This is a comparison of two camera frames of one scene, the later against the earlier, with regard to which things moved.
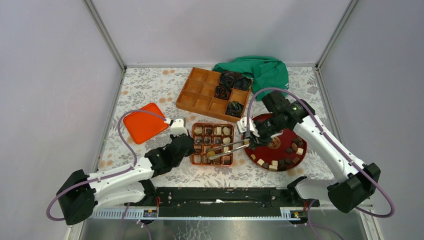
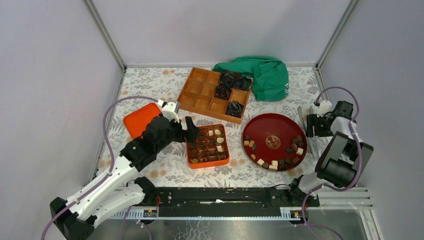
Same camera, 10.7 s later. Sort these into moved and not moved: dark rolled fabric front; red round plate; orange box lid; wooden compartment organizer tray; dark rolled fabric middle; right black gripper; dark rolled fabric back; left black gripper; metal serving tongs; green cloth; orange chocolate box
Moved: right black gripper; orange chocolate box; metal serving tongs; left black gripper
Not moved: dark rolled fabric back; green cloth; orange box lid; red round plate; wooden compartment organizer tray; dark rolled fabric front; dark rolled fabric middle
